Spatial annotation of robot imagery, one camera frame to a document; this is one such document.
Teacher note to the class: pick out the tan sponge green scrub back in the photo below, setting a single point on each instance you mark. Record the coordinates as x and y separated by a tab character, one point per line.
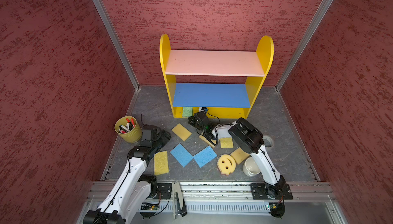
181	132

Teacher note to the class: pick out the clear tape roll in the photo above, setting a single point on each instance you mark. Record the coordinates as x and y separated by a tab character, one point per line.
268	141

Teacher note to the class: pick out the tan sponge middle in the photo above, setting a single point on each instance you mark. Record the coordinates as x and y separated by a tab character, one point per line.
206	141

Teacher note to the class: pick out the yellow cellulose sponge upper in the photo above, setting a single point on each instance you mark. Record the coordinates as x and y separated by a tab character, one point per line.
226	142

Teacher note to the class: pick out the yellow shelf with coloured boards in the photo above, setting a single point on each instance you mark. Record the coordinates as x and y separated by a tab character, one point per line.
227	101

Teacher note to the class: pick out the green cellulose sponge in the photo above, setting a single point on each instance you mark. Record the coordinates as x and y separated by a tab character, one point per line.
187	111

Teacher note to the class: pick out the smiley face yellow sponge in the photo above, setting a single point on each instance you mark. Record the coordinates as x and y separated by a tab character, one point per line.
226	164

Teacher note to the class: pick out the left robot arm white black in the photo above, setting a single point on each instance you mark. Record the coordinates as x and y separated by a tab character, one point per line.
133	186

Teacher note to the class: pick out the yellow cellulose sponge lower left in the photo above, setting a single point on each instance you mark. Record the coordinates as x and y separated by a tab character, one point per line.
161	163

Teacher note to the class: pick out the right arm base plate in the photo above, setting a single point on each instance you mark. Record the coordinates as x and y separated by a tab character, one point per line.
268	192

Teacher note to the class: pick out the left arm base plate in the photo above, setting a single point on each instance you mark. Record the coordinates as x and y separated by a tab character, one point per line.
161	191

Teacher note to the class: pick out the tan sponge near mug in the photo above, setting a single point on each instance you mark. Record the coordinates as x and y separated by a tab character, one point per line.
239	155

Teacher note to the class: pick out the white mug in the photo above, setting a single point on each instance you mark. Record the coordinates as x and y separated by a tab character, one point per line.
250	167

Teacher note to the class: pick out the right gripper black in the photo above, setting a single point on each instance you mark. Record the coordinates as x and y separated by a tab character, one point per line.
192	121

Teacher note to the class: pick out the blue sponge right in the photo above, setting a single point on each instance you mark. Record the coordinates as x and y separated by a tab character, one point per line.
204	156

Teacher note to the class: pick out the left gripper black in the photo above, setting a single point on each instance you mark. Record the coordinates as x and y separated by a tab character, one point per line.
165	136

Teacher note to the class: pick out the yellow cellulose sponge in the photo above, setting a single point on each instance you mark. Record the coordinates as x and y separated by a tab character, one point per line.
226	142
161	163

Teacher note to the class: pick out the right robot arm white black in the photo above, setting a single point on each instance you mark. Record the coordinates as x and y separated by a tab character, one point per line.
250	140

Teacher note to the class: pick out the blue sponge left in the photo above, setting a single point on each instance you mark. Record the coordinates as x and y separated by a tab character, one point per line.
181	155

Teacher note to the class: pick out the yellow-green pen cup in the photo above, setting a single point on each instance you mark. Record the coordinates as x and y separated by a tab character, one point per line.
128	129

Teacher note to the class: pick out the blue sponge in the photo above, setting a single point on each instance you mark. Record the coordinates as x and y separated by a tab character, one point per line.
181	155
204	156

